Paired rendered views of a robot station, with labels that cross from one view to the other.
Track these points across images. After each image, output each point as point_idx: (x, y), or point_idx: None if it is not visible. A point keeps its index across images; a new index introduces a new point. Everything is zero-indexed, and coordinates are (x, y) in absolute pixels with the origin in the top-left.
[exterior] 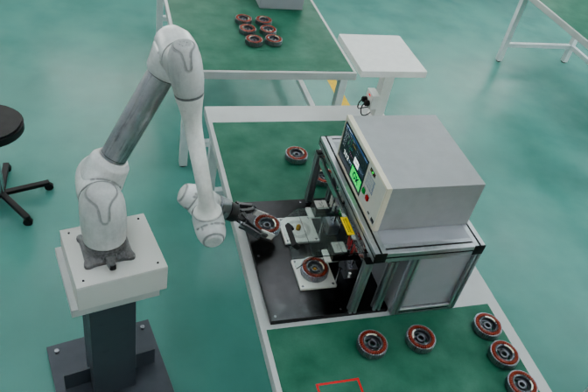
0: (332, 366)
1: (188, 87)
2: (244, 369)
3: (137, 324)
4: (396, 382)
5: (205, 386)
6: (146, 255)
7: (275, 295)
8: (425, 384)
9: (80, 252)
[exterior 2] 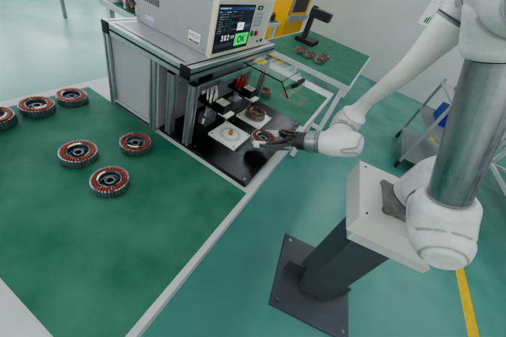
0: (285, 102)
1: None
2: (239, 220)
3: (278, 305)
4: (266, 85)
5: (266, 230)
6: (371, 177)
7: (287, 127)
8: (256, 78)
9: None
